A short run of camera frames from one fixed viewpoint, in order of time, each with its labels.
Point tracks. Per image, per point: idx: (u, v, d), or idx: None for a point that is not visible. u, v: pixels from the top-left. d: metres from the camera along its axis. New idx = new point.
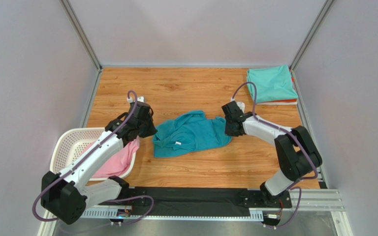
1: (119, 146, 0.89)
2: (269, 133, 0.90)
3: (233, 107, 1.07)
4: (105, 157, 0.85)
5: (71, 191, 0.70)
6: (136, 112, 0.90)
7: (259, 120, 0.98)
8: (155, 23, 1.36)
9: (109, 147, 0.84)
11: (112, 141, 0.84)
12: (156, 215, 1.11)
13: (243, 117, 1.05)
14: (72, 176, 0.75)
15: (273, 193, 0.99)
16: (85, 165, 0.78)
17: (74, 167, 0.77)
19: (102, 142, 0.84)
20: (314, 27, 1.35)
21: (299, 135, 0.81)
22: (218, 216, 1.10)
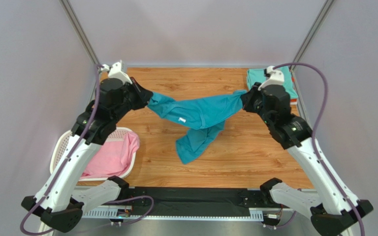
1: (95, 147, 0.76)
2: (328, 194, 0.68)
3: (283, 104, 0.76)
4: (82, 165, 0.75)
5: (51, 215, 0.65)
6: (103, 101, 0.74)
7: (320, 162, 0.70)
8: (155, 23, 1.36)
9: (79, 158, 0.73)
11: (81, 151, 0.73)
12: (156, 215, 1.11)
13: (297, 132, 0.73)
14: (47, 201, 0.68)
15: (276, 200, 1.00)
16: (59, 186, 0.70)
17: (47, 192, 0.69)
19: (69, 157, 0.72)
20: (314, 26, 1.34)
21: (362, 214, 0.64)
22: (218, 216, 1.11)
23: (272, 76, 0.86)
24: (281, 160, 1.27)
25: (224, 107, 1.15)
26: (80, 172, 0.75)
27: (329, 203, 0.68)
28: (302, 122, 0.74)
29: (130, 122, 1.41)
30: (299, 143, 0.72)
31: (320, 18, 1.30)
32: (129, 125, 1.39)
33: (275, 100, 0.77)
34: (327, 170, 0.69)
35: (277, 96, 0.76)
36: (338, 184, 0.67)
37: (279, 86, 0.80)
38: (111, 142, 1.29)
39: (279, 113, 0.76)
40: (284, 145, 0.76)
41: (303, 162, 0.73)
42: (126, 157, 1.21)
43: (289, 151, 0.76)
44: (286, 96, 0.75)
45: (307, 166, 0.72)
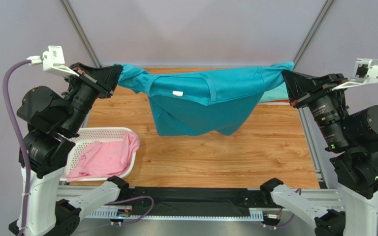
1: (53, 172, 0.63)
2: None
3: (375, 148, 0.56)
4: (50, 189, 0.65)
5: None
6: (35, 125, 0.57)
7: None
8: (154, 22, 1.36)
9: (39, 191, 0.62)
11: (38, 185, 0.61)
12: (156, 215, 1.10)
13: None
14: (27, 231, 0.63)
15: (275, 201, 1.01)
16: (32, 218, 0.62)
17: (22, 224, 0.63)
19: (27, 191, 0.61)
20: (314, 26, 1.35)
21: None
22: (218, 216, 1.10)
23: (367, 81, 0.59)
24: (281, 160, 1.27)
25: (251, 77, 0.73)
26: (52, 195, 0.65)
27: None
28: None
29: (130, 122, 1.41)
30: (371, 194, 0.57)
31: (320, 17, 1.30)
32: (129, 124, 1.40)
33: None
34: None
35: None
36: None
37: None
38: (111, 142, 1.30)
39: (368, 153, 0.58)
40: (347, 182, 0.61)
41: (355, 198, 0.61)
42: (126, 157, 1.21)
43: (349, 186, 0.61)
44: None
45: (355, 202, 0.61)
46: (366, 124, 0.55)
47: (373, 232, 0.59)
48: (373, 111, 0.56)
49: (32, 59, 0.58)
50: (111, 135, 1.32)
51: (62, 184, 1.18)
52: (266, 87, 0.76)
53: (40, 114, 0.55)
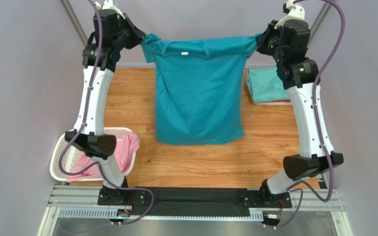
1: (110, 74, 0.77)
2: (307, 138, 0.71)
3: (299, 42, 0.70)
4: (104, 95, 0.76)
5: (98, 138, 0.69)
6: (104, 27, 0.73)
7: (314, 105, 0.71)
8: (155, 22, 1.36)
9: (101, 85, 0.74)
11: (101, 77, 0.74)
12: (156, 215, 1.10)
13: (306, 71, 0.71)
14: (87, 127, 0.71)
15: (273, 191, 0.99)
16: (92, 112, 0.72)
17: (83, 119, 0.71)
19: (90, 85, 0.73)
20: (314, 26, 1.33)
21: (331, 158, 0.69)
22: (218, 216, 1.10)
23: (291, 12, 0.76)
24: (282, 161, 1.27)
25: (231, 41, 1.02)
26: (105, 99, 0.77)
27: (304, 146, 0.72)
28: (312, 64, 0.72)
29: (130, 122, 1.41)
30: (300, 84, 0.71)
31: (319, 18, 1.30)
32: (129, 124, 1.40)
33: (293, 34, 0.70)
34: (316, 117, 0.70)
35: (297, 28, 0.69)
36: (321, 131, 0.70)
37: (301, 22, 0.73)
38: None
39: (293, 50, 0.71)
40: (286, 83, 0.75)
41: (296, 102, 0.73)
42: (126, 157, 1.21)
43: (288, 91, 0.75)
44: (307, 32, 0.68)
45: (298, 105, 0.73)
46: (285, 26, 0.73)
47: (313, 130, 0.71)
48: (293, 21, 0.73)
49: (97, 3, 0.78)
50: None
51: (62, 184, 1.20)
52: (244, 49, 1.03)
53: (111, 18, 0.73)
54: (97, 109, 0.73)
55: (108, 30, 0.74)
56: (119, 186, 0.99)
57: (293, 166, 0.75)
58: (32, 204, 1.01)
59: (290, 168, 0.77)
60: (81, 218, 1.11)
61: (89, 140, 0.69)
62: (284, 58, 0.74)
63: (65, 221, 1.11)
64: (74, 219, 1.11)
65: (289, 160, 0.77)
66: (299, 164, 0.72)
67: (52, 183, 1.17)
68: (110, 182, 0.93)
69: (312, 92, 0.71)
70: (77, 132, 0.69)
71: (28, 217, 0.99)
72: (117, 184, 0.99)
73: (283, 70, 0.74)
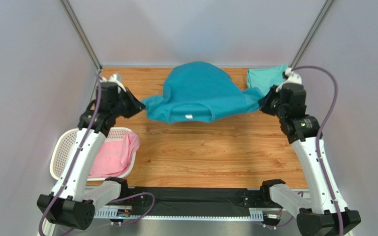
1: (102, 138, 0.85)
2: (319, 193, 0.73)
3: (297, 101, 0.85)
4: (92, 158, 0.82)
5: (74, 205, 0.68)
6: (104, 97, 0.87)
7: (319, 159, 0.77)
8: (154, 22, 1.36)
9: (91, 147, 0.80)
11: (92, 139, 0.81)
12: (156, 215, 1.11)
13: (305, 126, 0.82)
14: (66, 191, 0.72)
15: (273, 199, 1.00)
16: (75, 175, 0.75)
17: (64, 182, 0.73)
19: (80, 147, 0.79)
20: (314, 26, 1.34)
21: (348, 219, 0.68)
22: (218, 216, 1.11)
23: (290, 78, 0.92)
24: (282, 160, 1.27)
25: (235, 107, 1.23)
26: (91, 163, 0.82)
27: (315, 202, 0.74)
28: (313, 121, 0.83)
29: (130, 122, 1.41)
30: (304, 137, 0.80)
31: (325, 9, 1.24)
32: (130, 124, 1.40)
33: (290, 94, 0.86)
34: (323, 170, 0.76)
35: (293, 90, 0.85)
36: (330, 186, 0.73)
37: (297, 85, 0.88)
38: (111, 142, 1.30)
39: (293, 107, 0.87)
40: (290, 138, 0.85)
41: (301, 157, 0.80)
42: (126, 157, 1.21)
43: (294, 144, 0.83)
44: (302, 93, 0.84)
45: (304, 162, 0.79)
46: (284, 89, 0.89)
47: (323, 184, 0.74)
48: (289, 84, 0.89)
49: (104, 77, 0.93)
50: (111, 135, 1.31)
51: None
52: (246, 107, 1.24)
53: (112, 89, 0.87)
54: (80, 171, 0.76)
55: (106, 99, 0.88)
56: (115, 198, 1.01)
57: (304, 225, 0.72)
58: (31, 205, 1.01)
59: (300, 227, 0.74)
60: None
61: (65, 203, 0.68)
62: (286, 116, 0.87)
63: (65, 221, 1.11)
64: None
65: (300, 218, 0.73)
66: (311, 224, 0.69)
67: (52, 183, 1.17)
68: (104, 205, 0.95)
69: (315, 149, 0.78)
70: (55, 195, 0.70)
71: (27, 217, 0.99)
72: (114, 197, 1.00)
73: (285, 126, 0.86)
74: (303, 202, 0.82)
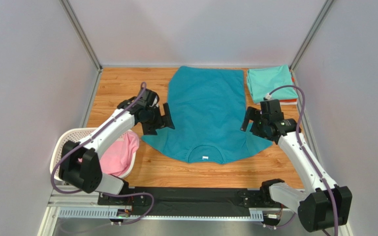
1: (130, 124, 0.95)
2: (308, 176, 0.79)
3: (273, 107, 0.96)
4: (119, 132, 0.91)
5: (91, 158, 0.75)
6: (144, 96, 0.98)
7: (302, 146, 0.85)
8: (154, 23, 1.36)
9: (123, 122, 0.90)
11: (125, 117, 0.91)
12: (156, 215, 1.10)
13: (284, 125, 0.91)
14: (91, 143, 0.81)
15: (273, 198, 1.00)
16: (104, 135, 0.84)
17: (93, 135, 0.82)
19: (116, 118, 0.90)
20: (314, 27, 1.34)
21: (339, 196, 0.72)
22: (218, 216, 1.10)
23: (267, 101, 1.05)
24: (281, 160, 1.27)
25: (240, 145, 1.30)
26: (116, 136, 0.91)
27: (307, 185, 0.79)
28: (291, 120, 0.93)
29: None
30: (286, 132, 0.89)
31: (325, 9, 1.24)
32: None
33: (266, 104, 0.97)
34: (307, 156, 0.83)
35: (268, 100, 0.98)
36: (316, 168, 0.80)
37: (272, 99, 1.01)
38: None
39: (271, 114, 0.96)
40: (275, 138, 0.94)
41: (287, 148, 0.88)
42: (126, 157, 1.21)
43: (279, 142, 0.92)
44: (275, 101, 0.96)
45: (290, 151, 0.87)
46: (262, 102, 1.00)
47: (310, 167, 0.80)
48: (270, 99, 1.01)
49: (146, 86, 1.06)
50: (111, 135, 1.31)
51: (62, 184, 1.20)
52: (250, 147, 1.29)
53: (153, 94, 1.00)
54: (108, 134, 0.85)
55: (147, 99, 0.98)
56: (117, 193, 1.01)
57: (303, 215, 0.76)
58: (32, 205, 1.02)
59: (302, 219, 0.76)
60: (81, 218, 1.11)
61: (86, 152, 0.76)
62: (267, 122, 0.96)
63: (65, 221, 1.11)
64: (74, 219, 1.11)
65: (301, 209, 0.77)
66: (308, 212, 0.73)
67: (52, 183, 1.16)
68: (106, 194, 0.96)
69: (298, 140, 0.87)
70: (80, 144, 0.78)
71: (28, 217, 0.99)
72: (115, 193, 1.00)
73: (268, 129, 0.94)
74: (302, 195, 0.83)
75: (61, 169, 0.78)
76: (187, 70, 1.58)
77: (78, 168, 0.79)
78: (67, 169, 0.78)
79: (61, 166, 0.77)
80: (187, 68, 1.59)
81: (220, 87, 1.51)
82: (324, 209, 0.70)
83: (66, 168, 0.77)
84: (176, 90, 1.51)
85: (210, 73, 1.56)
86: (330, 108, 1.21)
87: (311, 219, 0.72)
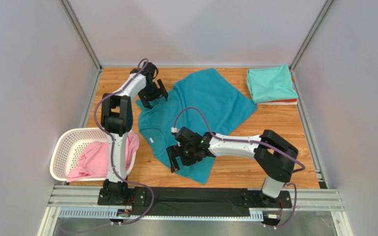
1: (144, 82, 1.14)
2: (243, 150, 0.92)
3: (188, 134, 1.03)
4: (138, 88, 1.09)
5: (127, 100, 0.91)
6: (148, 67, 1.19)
7: (223, 139, 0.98)
8: (154, 23, 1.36)
9: (139, 80, 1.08)
11: (141, 76, 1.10)
12: (156, 215, 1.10)
13: (205, 142, 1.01)
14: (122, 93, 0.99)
15: (274, 196, 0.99)
16: (129, 88, 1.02)
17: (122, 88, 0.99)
19: (134, 77, 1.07)
20: (314, 27, 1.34)
21: (270, 139, 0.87)
22: (218, 216, 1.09)
23: None
24: None
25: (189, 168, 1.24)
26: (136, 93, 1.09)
27: (249, 155, 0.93)
28: (206, 133, 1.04)
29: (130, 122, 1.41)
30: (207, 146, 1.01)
31: (325, 9, 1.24)
32: None
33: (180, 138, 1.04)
34: (231, 141, 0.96)
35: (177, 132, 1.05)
36: (240, 141, 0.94)
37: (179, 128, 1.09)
38: None
39: (191, 142, 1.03)
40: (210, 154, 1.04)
41: (218, 150, 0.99)
42: (126, 156, 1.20)
43: (215, 154, 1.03)
44: (184, 129, 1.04)
45: (221, 150, 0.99)
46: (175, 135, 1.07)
47: (237, 145, 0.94)
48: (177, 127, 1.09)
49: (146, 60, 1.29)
50: None
51: (62, 184, 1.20)
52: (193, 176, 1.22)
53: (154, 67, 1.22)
54: (133, 88, 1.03)
55: (150, 69, 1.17)
56: (124, 178, 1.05)
57: (274, 174, 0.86)
58: (32, 205, 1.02)
59: (277, 177, 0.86)
60: (81, 218, 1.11)
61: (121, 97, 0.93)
62: (194, 148, 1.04)
63: (65, 221, 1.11)
64: (74, 219, 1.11)
65: (268, 173, 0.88)
66: (272, 168, 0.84)
67: (52, 183, 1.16)
68: (115, 169, 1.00)
69: (218, 139, 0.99)
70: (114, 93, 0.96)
71: (28, 217, 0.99)
72: (123, 177, 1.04)
73: (200, 153, 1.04)
74: None
75: (103, 116, 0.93)
76: (213, 75, 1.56)
77: (116, 114, 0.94)
78: (109, 115, 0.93)
79: (104, 113, 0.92)
80: (216, 73, 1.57)
81: (224, 103, 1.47)
82: (271, 157, 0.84)
83: (107, 114, 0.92)
84: (191, 84, 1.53)
85: (224, 83, 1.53)
86: (330, 108, 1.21)
87: (279, 171, 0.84)
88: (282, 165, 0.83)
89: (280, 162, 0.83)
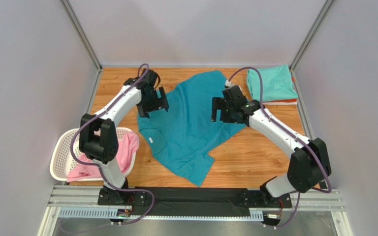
1: (136, 99, 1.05)
2: (283, 140, 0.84)
3: (236, 94, 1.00)
4: (127, 105, 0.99)
5: (109, 125, 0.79)
6: (147, 75, 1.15)
7: (270, 119, 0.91)
8: (154, 23, 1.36)
9: (131, 97, 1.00)
11: (133, 93, 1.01)
12: (156, 215, 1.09)
13: (248, 107, 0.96)
14: (107, 115, 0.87)
15: (274, 195, 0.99)
16: (116, 108, 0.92)
17: (108, 108, 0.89)
19: (124, 93, 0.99)
20: (314, 27, 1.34)
21: (317, 149, 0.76)
22: (218, 216, 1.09)
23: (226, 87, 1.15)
24: (281, 160, 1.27)
25: (184, 168, 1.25)
26: (124, 111, 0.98)
27: (286, 149, 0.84)
28: (255, 102, 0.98)
29: (130, 122, 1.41)
30: (251, 113, 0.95)
31: (325, 9, 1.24)
32: (129, 124, 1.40)
33: (228, 93, 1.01)
34: (277, 126, 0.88)
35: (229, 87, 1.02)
36: (287, 131, 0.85)
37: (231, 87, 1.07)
38: None
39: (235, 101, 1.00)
40: (245, 122, 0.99)
41: (259, 125, 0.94)
42: (126, 156, 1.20)
43: (251, 124, 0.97)
44: (236, 87, 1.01)
45: (263, 127, 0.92)
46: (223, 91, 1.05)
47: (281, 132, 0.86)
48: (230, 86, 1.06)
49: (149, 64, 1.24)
50: None
51: (62, 184, 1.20)
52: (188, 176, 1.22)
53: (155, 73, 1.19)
54: (119, 108, 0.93)
55: (149, 77, 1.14)
56: (120, 187, 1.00)
57: (295, 177, 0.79)
58: (32, 205, 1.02)
59: (295, 181, 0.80)
60: (81, 219, 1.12)
61: (104, 122, 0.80)
62: (234, 108, 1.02)
63: (65, 221, 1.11)
64: (74, 219, 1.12)
65: (290, 175, 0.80)
66: (299, 173, 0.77)
67: (52, 183, 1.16)
68: (109, 184, 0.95)
69: (265, 115, 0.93)
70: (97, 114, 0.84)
71: (29, 217, 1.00)
72: (118, 186, 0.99)
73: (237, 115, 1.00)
74: None
75: (81, 141, 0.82)
76: (218, 76, 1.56)
77: (96, 138, 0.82)
78: (87, 140, 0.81)
79: (82, 138, 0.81)
80: (221, 73, 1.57)
81: None
82: (309, 166, 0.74)
83: (85, 139, 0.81)
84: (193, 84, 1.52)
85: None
86: (330, 108, 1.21)
87: (303, 179, 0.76)
88: (311, 178, 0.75)
89: (311, 175, 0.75)
